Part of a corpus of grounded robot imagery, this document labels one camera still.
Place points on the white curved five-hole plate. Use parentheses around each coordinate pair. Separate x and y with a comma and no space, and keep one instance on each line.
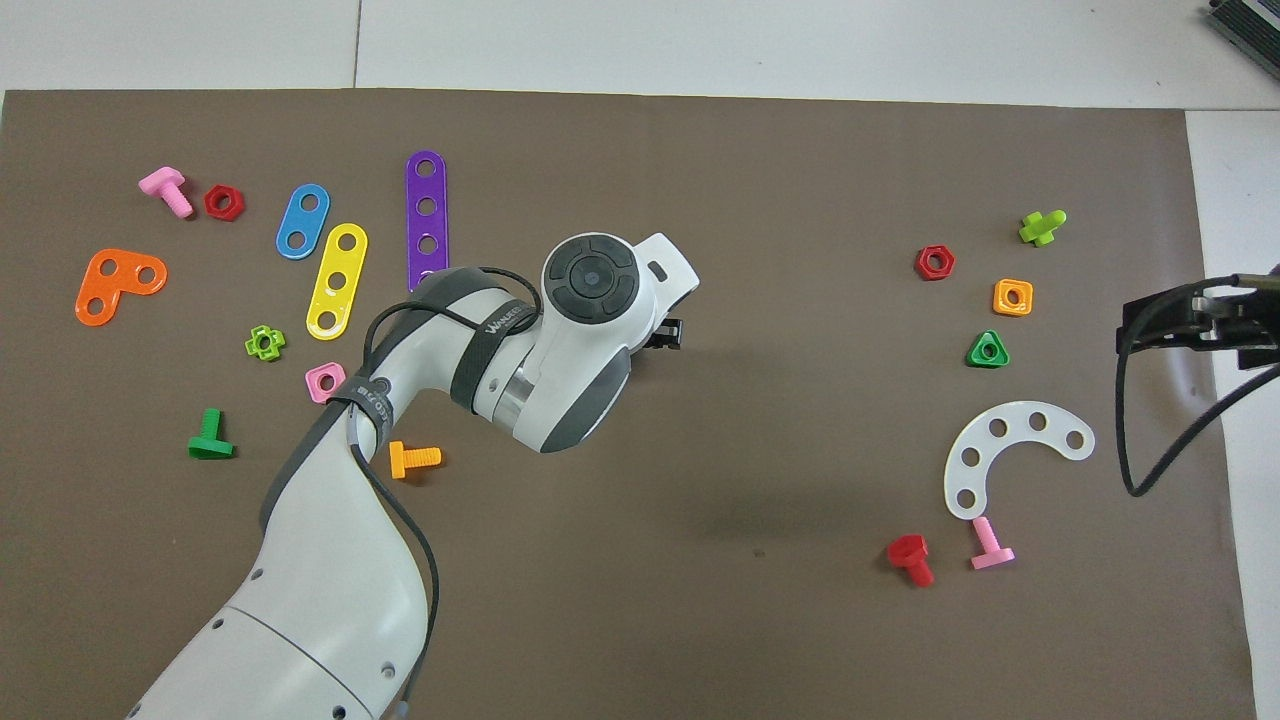
(975,450)

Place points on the yellow three-hole plastic strip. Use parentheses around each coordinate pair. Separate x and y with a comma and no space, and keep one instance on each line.
(337,280)

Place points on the red plastic bolt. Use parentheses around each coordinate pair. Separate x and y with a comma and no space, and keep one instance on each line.
(912,558)

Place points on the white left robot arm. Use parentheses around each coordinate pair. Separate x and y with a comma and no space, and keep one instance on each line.
(330,600)

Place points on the green triangular plastic nut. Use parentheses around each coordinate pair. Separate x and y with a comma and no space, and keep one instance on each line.
(988,350)

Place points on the lime green cross-head bolt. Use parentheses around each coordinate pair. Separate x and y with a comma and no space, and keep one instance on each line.
(1041,228)

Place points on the pink square plastic nut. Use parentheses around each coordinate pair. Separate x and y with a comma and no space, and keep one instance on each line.
(320,380)

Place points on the orange square plastic nut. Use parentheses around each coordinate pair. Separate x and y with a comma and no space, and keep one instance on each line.
(1013,297)

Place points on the orange angled plastic plate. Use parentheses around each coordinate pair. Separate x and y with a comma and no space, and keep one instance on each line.
(105,285)

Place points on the brown table mat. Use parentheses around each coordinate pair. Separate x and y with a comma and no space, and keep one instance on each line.
(700,600)

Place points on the dark green plastic bolt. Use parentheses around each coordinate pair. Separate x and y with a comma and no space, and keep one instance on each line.
(211,440)

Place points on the purple four-hole plastic strip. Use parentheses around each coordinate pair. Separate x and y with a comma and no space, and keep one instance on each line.
(427,225)

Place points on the pink plastic bolt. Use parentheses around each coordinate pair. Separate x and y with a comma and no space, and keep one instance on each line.
(165,187)
(990,545)

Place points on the green cross-shaped plastic nut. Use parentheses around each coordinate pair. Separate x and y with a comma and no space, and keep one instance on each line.
(265,343)

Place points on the blue two-hole plastic strip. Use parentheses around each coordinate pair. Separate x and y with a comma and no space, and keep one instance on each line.
(302,221)

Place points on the grey ribbed device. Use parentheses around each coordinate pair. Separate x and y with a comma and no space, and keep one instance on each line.
(1248,25)

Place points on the orange plastic bolt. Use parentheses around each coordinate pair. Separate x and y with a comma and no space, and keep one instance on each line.
(415,459)

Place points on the red hexagonal plastic nut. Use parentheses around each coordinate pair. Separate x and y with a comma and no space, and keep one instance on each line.
(935,262)
(224,203)

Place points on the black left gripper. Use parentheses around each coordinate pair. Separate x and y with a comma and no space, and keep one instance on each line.
(668,335)

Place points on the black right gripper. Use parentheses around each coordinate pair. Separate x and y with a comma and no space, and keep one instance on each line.
(1258,320)

